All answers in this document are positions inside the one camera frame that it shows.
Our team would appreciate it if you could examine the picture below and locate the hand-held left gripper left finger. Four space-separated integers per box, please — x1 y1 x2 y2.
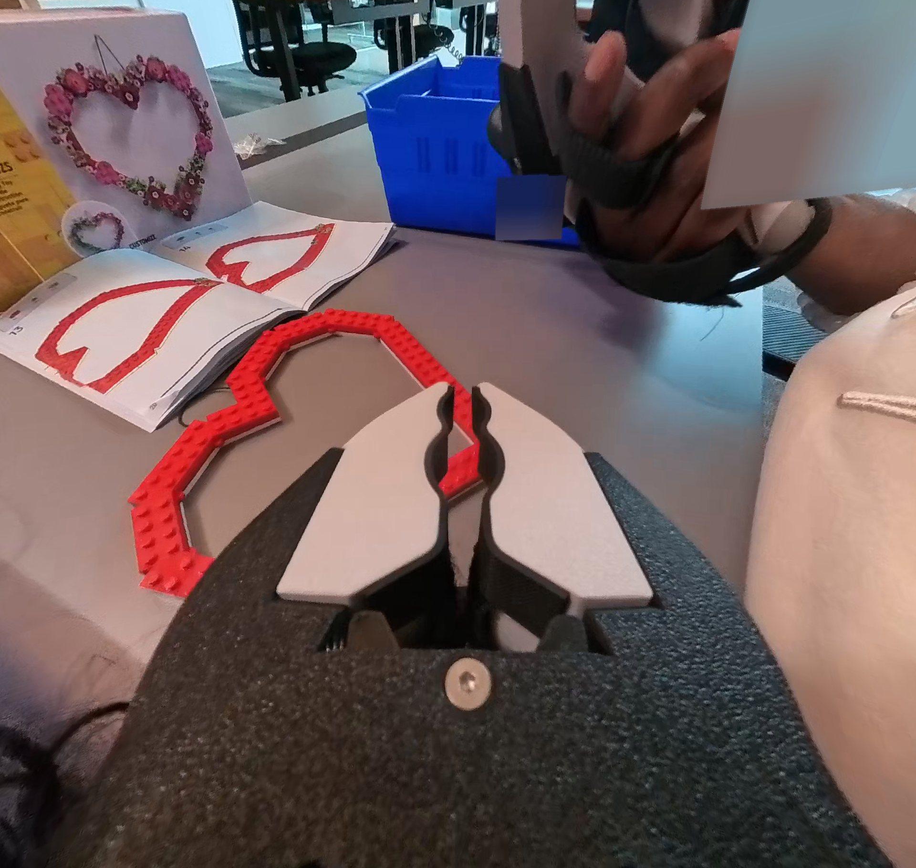
275 382 459 608

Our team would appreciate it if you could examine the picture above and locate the blue plastic bin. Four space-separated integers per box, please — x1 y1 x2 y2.
358 54 582 248

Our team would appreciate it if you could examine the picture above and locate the dark cloth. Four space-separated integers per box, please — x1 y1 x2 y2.
0 703 130 868

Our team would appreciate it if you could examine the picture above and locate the grey desk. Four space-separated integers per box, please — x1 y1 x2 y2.
0 106 788 740

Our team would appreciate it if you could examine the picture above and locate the open instruction booklet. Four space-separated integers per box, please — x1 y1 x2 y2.
0 200 398 433

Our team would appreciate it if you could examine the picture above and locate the black office chair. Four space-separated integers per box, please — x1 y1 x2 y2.
215 0 359 102
372 0 466 75

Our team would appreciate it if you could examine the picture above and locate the person's beige clothing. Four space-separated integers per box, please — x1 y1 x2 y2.
744 289 916 868

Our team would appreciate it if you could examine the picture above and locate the red brick heart frame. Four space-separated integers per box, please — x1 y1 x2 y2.
129 308 482 599

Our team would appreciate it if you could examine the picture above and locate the toy set box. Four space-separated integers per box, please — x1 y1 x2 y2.
0 8 253 311

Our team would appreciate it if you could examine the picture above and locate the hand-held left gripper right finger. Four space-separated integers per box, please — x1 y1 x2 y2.
468 382 654 608

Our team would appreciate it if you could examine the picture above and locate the person's right hand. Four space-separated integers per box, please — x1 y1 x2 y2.
565 27 760 264

